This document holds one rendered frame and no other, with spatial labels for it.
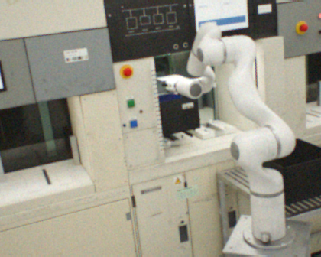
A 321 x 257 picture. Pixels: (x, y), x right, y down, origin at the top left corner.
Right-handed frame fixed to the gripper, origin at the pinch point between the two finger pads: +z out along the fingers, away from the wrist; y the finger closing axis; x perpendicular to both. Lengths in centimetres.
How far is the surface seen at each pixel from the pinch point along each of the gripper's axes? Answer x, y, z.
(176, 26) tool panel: 28.8, -0.9, -18.8
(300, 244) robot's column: -47, 5, -98
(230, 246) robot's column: -48, -17, -87
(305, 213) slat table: -48, 21, -81
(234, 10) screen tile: 32.5, 29.9, -18.8
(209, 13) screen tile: 32.7, 16.2, -18.8
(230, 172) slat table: -48, 18, -25
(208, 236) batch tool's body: -84, 5, -18
